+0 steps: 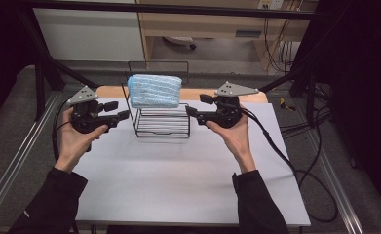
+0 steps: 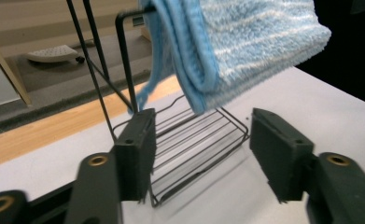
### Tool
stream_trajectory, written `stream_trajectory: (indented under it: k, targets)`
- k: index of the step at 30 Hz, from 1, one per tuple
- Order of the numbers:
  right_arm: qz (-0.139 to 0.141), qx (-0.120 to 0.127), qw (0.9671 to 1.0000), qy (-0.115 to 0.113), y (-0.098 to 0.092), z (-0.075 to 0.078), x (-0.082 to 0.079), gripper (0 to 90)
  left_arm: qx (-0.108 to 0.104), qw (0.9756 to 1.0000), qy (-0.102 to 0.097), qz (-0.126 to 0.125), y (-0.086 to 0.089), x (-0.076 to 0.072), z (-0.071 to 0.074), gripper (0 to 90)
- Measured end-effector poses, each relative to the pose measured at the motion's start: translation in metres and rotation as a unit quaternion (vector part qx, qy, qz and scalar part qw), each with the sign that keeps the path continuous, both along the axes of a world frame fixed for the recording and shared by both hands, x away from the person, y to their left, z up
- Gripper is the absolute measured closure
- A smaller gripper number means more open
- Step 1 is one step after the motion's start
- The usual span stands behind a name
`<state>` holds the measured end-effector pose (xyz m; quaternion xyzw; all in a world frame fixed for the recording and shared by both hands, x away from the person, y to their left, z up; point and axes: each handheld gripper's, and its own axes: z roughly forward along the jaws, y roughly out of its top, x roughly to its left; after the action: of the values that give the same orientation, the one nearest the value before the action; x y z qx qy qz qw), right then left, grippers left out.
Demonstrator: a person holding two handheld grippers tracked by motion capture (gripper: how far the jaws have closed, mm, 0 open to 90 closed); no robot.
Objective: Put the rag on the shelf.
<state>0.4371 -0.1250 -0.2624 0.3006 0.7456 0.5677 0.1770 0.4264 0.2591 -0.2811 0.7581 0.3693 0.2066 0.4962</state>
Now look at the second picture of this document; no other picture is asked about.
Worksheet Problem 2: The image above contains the black wire rack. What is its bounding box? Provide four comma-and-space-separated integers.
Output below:
65, 0, 250, 208

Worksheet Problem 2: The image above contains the white wheeled base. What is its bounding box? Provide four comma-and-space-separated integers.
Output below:
23, 44, 87, 65

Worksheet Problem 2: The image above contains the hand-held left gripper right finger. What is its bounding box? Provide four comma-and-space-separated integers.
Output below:
249, 107, 316, 203

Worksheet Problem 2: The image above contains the light wooden post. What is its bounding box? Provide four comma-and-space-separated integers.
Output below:
0, 27, 33, 107

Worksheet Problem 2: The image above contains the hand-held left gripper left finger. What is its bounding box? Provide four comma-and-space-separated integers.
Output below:
112, 107, 158, 203

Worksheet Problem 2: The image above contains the light blue striped towel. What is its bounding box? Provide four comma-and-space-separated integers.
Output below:
127, 0, 332, 116

